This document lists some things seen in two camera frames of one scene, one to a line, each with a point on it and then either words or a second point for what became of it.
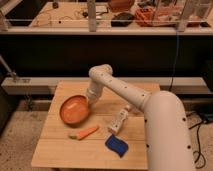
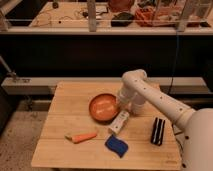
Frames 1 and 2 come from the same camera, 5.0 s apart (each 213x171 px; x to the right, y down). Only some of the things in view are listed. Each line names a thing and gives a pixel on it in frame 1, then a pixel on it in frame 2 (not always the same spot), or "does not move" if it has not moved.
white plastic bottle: [119, 120] does not move
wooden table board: [89, 143] does not move
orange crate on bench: [161, 16] does not move
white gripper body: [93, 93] -> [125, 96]
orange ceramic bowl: [74, 110] -> [103, 108]
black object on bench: [122, 19] does not move
